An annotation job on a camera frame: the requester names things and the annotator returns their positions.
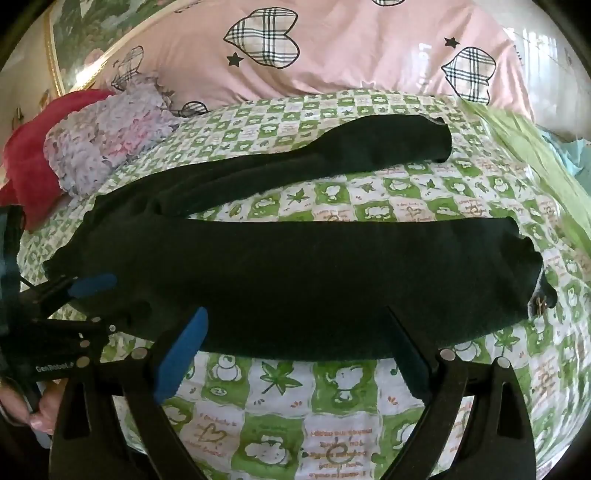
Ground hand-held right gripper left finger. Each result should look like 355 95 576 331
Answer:
48 307 210 480

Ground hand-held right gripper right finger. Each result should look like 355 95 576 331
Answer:
383 307 539 480

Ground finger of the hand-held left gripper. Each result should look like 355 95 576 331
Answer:
55 320 117 370
21 273 118 308

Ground black pants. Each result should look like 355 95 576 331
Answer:
42 114 557 365

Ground person's left hand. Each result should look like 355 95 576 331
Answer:
0 381 65 435

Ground floral pillow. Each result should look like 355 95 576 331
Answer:
43 76 183 200

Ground red pillow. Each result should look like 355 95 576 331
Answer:
0 90 116 232

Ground green checkered bed sheet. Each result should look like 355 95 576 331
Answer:
16 88 591 480

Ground light green cloth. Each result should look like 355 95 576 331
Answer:
455 99 591 259

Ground gold framed landscape painting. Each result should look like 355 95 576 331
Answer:
44 0 195 95

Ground light blue cloth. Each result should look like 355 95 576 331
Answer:
538 129 591 178

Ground pink quilt with plaid hearts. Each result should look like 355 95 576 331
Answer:
95 0 536 123

